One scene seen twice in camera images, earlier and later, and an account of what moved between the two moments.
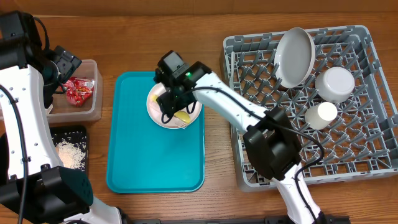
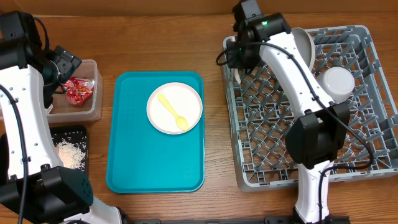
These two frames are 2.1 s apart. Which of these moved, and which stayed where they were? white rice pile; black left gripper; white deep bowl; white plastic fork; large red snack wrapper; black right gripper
Moved: white plastic fork; black right gripper
Stayed: white rice pile; white deep bowl; large red snack wrapper; black left gripper
